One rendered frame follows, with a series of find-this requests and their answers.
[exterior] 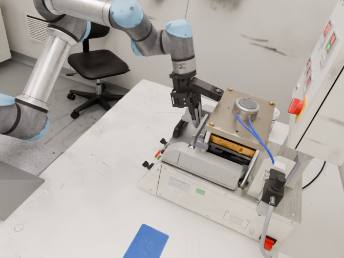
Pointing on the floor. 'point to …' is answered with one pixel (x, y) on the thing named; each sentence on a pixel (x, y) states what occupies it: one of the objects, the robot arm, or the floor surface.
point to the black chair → (95, 70)
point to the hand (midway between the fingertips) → (198, 125)
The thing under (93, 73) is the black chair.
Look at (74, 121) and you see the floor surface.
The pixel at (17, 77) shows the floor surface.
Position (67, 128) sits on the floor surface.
